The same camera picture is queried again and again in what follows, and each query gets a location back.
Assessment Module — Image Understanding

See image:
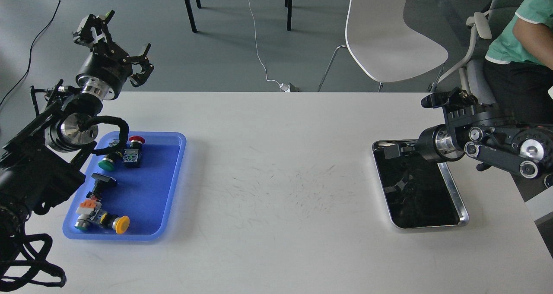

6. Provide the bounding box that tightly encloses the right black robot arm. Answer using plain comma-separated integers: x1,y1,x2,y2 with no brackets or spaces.
384,88,553,187

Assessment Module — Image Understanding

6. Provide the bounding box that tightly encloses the green push button switch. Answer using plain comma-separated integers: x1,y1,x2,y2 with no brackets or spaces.
98,149,123,172

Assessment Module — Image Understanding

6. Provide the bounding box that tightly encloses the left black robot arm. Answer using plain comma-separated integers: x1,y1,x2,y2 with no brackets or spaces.
1,10,154,292

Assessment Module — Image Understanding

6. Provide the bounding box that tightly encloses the black table leg left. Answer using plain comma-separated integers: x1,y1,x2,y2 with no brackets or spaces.
184,0,202,34

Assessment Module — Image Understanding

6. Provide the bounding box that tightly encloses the blue plastic tray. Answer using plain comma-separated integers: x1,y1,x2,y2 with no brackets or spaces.
62,131,187,241

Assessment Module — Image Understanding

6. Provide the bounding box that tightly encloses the white cable on floor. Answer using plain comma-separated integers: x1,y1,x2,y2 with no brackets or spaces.
245,0,299,92

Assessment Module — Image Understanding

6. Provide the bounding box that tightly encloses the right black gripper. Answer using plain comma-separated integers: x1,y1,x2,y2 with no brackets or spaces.
383,125,465,163

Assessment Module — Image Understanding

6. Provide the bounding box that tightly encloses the orange green switch block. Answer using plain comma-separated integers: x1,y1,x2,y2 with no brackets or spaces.
74,198,102,231

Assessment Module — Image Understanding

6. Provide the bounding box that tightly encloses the black table leg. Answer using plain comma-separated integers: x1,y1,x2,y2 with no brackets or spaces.
284,0,293,31
184,0,202,34

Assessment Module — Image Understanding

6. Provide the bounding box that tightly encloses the person in green shirt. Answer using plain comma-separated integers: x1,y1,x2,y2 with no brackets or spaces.
483,0,553,123

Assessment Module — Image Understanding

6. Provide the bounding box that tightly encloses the white plastic chair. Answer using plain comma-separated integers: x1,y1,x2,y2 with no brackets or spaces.
344,0,448,85

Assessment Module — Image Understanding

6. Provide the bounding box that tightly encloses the silver metal tray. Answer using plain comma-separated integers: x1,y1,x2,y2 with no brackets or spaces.
372,140,470,231

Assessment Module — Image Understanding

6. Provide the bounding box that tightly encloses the yellow push button switch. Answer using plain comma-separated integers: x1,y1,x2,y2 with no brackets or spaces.
99,212,130,234

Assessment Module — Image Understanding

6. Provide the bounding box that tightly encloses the black table leg right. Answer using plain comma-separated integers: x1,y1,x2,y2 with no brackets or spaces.
284,0,293,31

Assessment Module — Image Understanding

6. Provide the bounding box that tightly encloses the black selector switch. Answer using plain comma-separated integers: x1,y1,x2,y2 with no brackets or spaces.
86,173,118,200

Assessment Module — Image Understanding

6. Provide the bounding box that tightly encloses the red push button switch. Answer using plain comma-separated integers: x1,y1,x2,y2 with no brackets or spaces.
122,136,146,168

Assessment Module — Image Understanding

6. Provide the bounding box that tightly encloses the grey office chair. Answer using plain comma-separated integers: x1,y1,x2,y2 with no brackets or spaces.
428,0,524,104

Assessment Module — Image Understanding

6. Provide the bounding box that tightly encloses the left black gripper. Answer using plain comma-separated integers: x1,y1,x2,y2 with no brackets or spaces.
73,10,154,101

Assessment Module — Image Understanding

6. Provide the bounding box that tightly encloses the black floor cable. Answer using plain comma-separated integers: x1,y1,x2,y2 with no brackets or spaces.
0,0,64,109

